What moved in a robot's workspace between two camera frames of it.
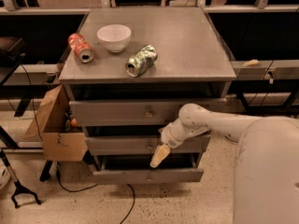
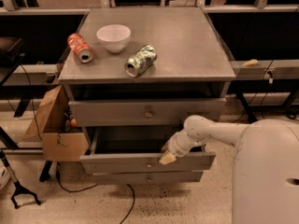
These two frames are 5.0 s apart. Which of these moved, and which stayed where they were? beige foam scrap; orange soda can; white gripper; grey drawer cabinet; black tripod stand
Moved: white gripper
Stayed: grey drawer cabinet; black tripod stand; beige foam scrap; orange soda can
